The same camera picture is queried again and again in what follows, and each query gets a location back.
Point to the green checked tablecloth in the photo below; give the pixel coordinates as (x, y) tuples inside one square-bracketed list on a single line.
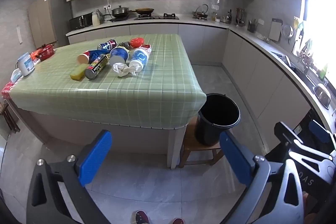
[(136, 92)]

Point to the white tissue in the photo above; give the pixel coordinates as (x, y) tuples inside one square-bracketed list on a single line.
[(122, 69)]

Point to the white countertop appliance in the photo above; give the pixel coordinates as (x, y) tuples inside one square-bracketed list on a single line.
[(26, 64)]

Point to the red blue chip canister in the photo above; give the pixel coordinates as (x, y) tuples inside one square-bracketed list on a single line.
[(86, 56)]

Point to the black plastic bucket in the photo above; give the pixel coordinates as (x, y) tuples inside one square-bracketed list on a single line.
[(210, 132)]

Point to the white kettle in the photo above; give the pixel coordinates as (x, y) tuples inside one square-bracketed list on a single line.
[(96, 19)]

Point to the beige refrigerator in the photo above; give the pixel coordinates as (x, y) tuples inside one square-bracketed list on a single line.
[(44, 22)]

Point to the yellow sponge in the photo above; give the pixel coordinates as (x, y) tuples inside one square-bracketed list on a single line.
[(78, 73)]

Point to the wooden stool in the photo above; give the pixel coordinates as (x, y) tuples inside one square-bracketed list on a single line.
[(191, 150)]

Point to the black built-in appliance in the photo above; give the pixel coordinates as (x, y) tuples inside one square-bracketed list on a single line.
[(302, 119)]

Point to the blue white plastic bottle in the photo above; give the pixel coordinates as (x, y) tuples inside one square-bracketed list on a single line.
[(139, 57)]

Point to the red patterned cloth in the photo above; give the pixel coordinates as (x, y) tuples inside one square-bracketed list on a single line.
[(6, 90)]

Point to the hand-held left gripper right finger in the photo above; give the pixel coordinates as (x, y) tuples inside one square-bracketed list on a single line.
[(235, 161)]

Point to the dark glass bottle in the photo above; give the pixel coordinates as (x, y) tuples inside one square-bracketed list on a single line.
[(229, 18)]

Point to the black gas stove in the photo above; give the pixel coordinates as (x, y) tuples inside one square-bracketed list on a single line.
[(157, 17)]

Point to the steel wool scrubber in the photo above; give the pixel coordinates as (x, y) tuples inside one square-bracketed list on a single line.
[(124, 44)]

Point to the yellow black can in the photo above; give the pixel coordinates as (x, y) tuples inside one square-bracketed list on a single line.
[(97, 66)]

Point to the blue white paper cup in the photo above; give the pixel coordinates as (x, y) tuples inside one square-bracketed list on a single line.
[(118, 54)]

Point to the black chopstick holder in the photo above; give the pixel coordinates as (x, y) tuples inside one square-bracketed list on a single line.
[(252, 27)]

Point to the red plastic bag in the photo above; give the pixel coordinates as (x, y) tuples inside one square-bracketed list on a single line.
[(137, 42)]

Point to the white cutting board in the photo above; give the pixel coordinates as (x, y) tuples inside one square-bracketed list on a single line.
[(275, 29)]

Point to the white red milk carton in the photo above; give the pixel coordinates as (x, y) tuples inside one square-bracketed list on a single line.
[(147, 49)]

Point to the dark wooden chair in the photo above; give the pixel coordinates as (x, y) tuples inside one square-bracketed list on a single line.
[(10, 121)]

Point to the kitchen window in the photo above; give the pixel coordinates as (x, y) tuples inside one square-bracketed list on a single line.
[(323, 16)]

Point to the grey kitchen counter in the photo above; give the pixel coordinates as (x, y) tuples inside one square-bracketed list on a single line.
[(244, 61)]

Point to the red crinkled plastic wrapper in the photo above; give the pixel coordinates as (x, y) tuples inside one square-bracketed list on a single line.
[(34, 56)]

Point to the black microwave oven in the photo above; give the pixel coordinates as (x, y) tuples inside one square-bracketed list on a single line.
[(80, 22)]

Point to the steel kitchen sink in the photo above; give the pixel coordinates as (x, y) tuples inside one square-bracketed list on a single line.
[(322, 94)]

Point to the white round strainer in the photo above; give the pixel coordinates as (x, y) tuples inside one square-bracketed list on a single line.
[(287, 32)]

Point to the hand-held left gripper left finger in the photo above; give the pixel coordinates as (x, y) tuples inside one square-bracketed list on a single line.
[(95, 158)]

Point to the utensil holder with utensils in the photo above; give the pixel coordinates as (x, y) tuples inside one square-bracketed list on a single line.
[(240, 18)]

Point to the black wok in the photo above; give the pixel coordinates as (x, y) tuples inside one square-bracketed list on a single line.
[(144, 11)]

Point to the black induction cooker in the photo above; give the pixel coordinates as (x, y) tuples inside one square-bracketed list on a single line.
[(118, 19)]

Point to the grey pot with lid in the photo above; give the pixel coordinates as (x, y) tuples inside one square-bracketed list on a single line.
[(120, 12)]

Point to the red cooking pot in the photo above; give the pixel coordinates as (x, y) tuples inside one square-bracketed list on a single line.
[(46, 52)]

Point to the white wall paper note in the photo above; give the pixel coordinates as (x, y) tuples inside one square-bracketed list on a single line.
[(19, 33)]

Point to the metal kettle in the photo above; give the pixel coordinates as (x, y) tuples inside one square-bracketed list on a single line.
[(200, 12)]

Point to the person's left shoe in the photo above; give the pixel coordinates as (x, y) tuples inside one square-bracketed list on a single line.
[(142, 218)]

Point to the blue soda can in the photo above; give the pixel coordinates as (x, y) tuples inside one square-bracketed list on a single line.
[(107, 44)]

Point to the yellow oil bottle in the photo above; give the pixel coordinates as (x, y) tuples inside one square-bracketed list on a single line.
[(215, 16)]

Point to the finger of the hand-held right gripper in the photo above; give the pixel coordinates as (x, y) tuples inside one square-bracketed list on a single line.
[(319, 132), (286, 133)]

